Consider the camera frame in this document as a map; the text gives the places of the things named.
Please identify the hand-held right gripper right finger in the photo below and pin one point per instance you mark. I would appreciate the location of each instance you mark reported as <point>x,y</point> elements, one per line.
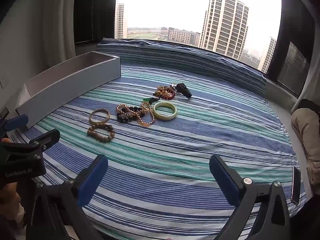
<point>222,177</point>

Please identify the long grey storage box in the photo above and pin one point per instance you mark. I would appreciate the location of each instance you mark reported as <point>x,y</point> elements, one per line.
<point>75,80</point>

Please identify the white wall socket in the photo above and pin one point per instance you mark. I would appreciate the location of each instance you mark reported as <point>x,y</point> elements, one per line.
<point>4,81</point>

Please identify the white curtain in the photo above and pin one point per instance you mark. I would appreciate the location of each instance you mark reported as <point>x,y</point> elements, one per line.
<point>53,30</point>

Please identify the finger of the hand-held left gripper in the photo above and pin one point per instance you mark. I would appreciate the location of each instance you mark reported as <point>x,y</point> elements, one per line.
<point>17,122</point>
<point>47,137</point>

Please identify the pale green jade bangle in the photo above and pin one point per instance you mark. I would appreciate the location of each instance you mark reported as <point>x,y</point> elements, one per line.
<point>165,117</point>

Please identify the grey slatted window blind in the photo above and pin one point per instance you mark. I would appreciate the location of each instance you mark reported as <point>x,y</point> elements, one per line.
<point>292,62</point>

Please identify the black whistle-shaped object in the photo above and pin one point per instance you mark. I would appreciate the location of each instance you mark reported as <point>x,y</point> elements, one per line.
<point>184,90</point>

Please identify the narrow white tower building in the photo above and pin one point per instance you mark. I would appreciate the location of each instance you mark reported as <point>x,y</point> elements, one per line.
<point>269,55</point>

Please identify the grey twin tower building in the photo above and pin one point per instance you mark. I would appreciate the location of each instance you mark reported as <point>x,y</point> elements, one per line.
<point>121,20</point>

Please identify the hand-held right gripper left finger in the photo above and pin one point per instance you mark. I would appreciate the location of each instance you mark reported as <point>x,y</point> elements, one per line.
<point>93,180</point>

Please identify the black smartphone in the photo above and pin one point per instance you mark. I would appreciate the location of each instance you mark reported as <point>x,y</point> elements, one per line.
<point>296,185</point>

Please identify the dark window blind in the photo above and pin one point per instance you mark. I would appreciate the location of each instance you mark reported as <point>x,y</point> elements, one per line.
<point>95,10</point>

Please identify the person's left hand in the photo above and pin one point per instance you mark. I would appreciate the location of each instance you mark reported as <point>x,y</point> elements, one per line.
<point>8,200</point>

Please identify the amber bead charm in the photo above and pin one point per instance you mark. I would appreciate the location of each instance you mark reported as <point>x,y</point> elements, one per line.
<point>157,94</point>

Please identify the tall beige tower building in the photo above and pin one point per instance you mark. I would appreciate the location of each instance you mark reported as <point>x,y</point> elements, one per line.
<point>225,22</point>

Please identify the striped blue green bed sheet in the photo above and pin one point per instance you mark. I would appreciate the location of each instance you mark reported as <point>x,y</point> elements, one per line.
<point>175,150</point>

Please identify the low brown building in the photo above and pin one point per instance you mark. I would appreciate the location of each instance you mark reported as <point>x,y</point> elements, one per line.
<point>182,36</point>

